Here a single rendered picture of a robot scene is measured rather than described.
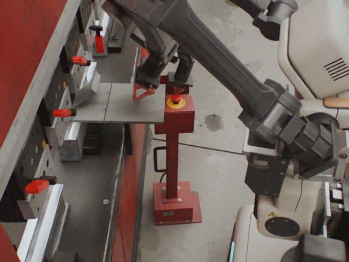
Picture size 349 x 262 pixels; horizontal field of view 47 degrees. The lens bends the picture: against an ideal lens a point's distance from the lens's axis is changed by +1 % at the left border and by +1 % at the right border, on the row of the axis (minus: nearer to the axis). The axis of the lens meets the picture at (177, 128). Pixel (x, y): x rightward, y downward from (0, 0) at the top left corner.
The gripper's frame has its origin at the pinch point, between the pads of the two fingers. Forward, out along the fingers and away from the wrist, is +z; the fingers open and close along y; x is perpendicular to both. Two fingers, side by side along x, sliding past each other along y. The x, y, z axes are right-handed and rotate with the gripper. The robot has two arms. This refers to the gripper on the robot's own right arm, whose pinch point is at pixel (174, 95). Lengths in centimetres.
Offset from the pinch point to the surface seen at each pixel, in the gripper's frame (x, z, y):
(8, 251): 119, -84, 41
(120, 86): 26.5, -20.3, 26.0
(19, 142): 77, -43, 48
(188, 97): 7.3, -5.6, -3.6
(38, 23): 54, -54, 48
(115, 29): -25.8, -9.4, 27.3
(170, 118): 15.4, -0.3, 2.7
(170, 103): 10.7, -3.8, 3.4
